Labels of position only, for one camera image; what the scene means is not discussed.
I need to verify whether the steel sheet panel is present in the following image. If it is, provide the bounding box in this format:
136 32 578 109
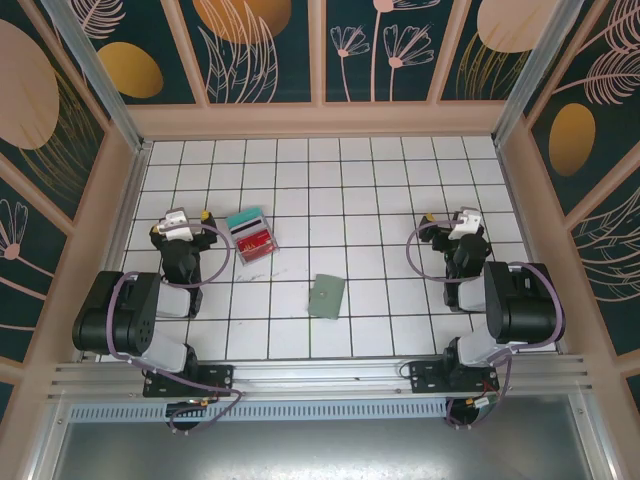
29 394 617 480

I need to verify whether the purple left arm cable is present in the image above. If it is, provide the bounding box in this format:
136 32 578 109
107 222 245 437

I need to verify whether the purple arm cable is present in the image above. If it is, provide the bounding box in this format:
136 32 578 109
107 222 245 437
405 219 567 431

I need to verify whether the pale green card holder wallet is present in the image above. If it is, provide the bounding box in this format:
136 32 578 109
306 273 347 321

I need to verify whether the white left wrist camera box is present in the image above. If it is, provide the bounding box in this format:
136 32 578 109
158 208 195 242

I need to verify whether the teal chip card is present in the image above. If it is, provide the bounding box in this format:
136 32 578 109
226 206 264 229

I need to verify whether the aluminium frame post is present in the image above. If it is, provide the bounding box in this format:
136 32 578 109
41 0 147 154
491 0 600 146

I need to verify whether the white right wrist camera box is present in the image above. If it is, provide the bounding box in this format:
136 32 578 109
447 206 484 242

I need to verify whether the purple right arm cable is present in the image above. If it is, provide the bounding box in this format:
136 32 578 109
405 219 567 431

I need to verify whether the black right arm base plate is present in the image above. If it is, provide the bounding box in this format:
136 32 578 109
408 360 501 394

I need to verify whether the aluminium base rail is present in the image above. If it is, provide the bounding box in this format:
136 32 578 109
47 353 595 402

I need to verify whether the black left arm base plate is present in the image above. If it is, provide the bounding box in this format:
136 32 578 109
143 363 235 399

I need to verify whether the grey slotted cable duct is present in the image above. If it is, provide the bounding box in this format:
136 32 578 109
67 402 450 424

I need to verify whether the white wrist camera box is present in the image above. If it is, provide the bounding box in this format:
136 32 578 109
158 208 195 242
447 206 484 242

